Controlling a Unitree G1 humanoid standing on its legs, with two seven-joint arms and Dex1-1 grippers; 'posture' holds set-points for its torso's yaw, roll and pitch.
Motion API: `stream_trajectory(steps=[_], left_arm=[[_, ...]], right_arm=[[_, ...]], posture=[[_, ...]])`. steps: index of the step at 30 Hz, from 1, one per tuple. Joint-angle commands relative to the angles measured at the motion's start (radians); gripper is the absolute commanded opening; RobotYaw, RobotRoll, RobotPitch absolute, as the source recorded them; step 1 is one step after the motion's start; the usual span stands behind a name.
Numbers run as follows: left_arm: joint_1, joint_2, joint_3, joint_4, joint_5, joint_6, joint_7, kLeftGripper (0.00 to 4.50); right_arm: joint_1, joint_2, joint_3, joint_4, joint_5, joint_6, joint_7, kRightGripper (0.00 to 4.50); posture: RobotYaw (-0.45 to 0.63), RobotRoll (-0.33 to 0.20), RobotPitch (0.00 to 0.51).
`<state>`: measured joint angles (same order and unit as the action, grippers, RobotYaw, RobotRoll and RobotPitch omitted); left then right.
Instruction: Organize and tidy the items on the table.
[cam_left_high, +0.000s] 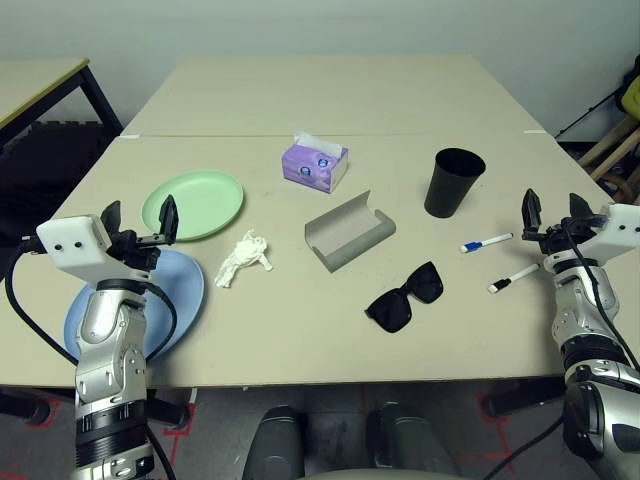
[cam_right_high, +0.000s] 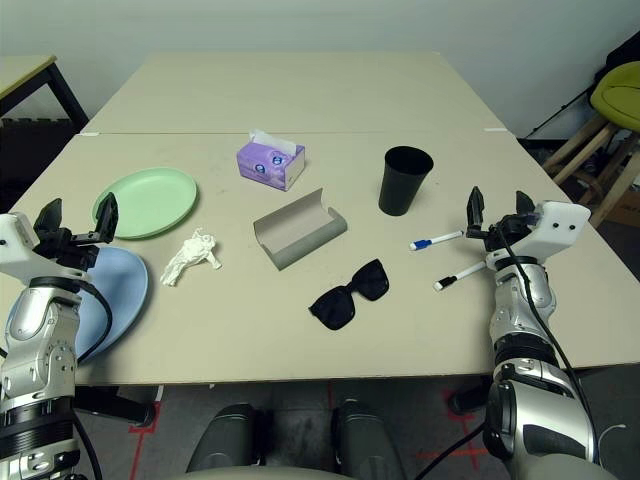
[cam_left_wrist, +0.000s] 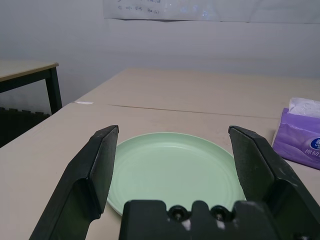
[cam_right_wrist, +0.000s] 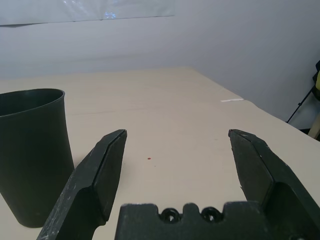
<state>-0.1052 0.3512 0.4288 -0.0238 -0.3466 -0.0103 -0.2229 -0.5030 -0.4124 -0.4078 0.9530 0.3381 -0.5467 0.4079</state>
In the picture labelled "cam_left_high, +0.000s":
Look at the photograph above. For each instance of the blue plastic plate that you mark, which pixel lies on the blue plastic plate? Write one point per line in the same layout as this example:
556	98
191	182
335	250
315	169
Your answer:
175	290

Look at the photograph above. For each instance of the white marker blue cap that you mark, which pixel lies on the white marker blue cap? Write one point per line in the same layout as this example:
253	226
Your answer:
487	242

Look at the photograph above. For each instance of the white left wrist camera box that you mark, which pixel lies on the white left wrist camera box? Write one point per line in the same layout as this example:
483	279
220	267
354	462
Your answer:
70	245

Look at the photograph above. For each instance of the black sunglasses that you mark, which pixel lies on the black sunglasses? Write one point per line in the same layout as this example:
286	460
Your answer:
395	312

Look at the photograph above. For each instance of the dark grey robot left leg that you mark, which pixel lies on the dark grey robot left leg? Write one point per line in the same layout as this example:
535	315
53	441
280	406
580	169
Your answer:
277	440

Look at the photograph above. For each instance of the wooden stool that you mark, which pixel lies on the wooden stool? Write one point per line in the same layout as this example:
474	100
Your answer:
605	142

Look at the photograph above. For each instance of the black table foot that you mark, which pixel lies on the black table foot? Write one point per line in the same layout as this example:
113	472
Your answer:
170	407
30	410

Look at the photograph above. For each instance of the dark grey robot leg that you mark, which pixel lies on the dark grey robot leg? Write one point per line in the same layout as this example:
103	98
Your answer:
410	445
277	440

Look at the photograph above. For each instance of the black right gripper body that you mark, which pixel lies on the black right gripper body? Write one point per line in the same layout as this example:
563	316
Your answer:
550	237

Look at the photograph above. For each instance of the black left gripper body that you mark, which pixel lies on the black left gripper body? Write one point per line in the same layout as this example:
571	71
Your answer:
132	247

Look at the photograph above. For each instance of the beige side table black frame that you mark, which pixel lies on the beige side table black frame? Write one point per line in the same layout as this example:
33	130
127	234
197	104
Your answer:
35	82

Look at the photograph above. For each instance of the black foam floor mat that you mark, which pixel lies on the black foam floor mat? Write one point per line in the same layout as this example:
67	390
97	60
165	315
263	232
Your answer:
55	170

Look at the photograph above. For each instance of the yellow-green chair seat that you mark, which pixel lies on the yellow-green chair seat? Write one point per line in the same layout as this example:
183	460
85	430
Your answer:
632	97

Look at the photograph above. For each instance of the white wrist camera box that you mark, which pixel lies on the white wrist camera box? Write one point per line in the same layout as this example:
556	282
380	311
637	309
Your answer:
70	245
620	225

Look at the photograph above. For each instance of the white marker black cap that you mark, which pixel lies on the white marker black cap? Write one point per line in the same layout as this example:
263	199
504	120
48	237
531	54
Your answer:
520	275

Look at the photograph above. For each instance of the dark grey robot right leg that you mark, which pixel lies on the dark grey robot right leg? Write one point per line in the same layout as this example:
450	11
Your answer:
410	445

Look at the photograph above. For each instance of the black plastic cup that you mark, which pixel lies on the black plastic cup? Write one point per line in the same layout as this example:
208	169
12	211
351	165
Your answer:
450	195

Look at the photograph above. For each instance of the grey glasses case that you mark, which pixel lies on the grey glasses case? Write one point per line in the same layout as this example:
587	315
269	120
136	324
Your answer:
345	235

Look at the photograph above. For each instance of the purple tissue pack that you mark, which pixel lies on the purple tissue pack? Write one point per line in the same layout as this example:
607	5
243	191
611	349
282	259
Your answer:
307	167

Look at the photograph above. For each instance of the black stand rod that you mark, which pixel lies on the black stand rod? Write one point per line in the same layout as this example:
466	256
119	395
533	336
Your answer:
589	115

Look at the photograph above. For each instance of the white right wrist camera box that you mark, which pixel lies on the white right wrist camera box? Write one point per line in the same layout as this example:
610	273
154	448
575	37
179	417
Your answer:
620	225

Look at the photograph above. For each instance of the white tissue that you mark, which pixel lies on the white tissue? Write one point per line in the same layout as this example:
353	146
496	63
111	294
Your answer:
242	255

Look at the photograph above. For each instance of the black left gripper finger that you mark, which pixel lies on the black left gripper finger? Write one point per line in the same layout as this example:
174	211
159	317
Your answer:
112	217
169	222

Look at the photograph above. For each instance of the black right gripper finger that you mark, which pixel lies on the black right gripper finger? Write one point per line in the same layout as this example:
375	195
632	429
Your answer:
580	209
533	212

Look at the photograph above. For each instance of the green plastic plate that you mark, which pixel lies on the green plastic plate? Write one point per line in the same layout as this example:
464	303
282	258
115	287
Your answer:
200	200

